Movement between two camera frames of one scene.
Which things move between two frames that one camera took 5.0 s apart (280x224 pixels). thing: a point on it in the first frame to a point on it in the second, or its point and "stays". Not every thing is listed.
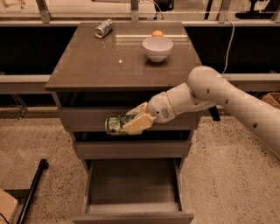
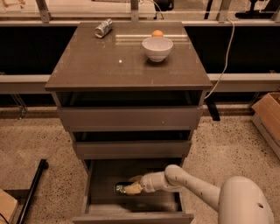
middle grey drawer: [133, 149] stays
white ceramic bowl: [157, 48] stays
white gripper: [159, 107] to [146, 183]
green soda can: [114, 125] to [120, 189]
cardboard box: [8, 207] stays
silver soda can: [105, 28] stays
